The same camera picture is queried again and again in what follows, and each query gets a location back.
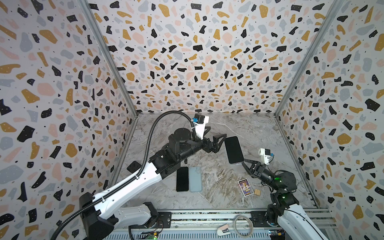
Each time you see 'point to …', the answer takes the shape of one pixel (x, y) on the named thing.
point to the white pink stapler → (223, 230)
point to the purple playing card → (246, 187)
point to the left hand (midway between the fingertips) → (219, 130)
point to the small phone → (234, 151)
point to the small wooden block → (257, 192)
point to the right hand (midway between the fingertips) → (240, 161)
